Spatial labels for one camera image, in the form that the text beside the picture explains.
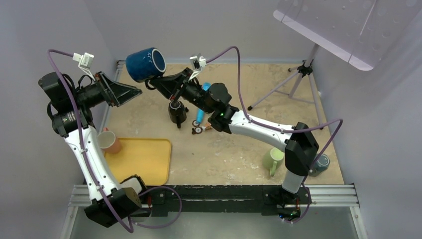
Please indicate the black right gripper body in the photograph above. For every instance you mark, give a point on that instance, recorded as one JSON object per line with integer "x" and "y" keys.
{"x": 192, "y": 93}

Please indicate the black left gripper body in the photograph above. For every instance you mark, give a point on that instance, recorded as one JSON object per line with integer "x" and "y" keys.
{"x": 93, "y": 94}

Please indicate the navy blue mug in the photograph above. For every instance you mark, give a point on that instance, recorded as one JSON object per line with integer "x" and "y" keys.
{"x": 145, "y": 64}

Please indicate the light green mug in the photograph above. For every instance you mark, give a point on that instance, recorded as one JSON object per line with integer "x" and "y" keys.
{"x": 272, "y": 160}

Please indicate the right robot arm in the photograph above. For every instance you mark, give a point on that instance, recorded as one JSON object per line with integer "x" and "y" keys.
{"x": 297, "y": 142}

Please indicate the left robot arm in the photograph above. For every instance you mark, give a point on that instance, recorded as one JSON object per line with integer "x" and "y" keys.
{"x": 70, "y": 112}

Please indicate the blue toy microphone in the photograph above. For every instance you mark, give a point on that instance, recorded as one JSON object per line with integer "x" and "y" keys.
{"x": 200, "y": 113}

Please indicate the brown poker chip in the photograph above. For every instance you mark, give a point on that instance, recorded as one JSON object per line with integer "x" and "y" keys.
{"x": 195, "y": 123}
{"x": 197, "y": 130}

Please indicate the small toy figurine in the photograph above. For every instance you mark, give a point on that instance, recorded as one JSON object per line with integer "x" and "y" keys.
{"x": 206, "y": 126}

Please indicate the yellow tray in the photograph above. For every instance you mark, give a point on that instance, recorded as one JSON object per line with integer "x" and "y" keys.
{"x": 148, "y": 158}

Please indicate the white tripod stand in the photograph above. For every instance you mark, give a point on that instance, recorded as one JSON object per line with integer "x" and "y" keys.
{"x": 298, "y": 73}

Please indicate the translucent light panel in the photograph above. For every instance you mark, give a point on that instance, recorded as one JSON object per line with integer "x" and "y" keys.
{"x": 359, "y": 32}

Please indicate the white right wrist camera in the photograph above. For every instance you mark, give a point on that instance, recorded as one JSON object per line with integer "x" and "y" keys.
{"x": 198, "y": 63}

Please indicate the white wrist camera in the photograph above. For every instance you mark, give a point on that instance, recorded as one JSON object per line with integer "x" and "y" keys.
{"x": 198, "y": 63}
{"x": 84, "y": 62}

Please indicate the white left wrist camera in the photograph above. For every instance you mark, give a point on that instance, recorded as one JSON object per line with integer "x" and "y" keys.
{"x": 84, "y": 62}

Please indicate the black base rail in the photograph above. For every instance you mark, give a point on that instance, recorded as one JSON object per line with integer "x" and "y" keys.
{"x": 268, "y": 200}

